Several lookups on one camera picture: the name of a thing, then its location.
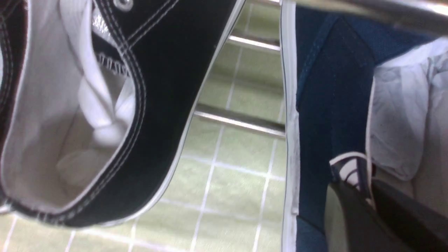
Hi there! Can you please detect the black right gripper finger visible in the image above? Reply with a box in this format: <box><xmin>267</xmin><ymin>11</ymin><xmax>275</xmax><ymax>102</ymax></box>
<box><xmin>329</xmin><ymin>179</ymin><xmax>448</xmax><ymax>252</ymax></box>

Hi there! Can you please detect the navy slip-on shoe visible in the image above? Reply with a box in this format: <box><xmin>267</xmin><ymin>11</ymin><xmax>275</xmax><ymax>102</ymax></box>
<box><xmin>280</xmin><ymin>0</ymin><xmax>447</xmax><ymax>252</ymax></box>

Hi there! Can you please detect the stainless steel shoe rack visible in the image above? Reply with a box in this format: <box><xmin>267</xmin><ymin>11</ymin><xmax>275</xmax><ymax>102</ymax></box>
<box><xmin>194</xmin><ymin>0</ymin><xmax>448</xmax><ymax>139</ymax></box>

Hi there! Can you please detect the green checkered tablecloth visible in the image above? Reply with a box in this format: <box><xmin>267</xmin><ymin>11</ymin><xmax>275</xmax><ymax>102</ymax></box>
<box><xmin>1</xmin><ymin>0</ymin><xmax>286</xmax><ymax>252</ymax></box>

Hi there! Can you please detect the black canvas sneaker right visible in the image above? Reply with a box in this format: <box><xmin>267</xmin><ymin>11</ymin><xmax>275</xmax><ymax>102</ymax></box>
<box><xmin>1</xmin><ymin>0</ymin><xmax>245</xmax><ymax>228</ymax></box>

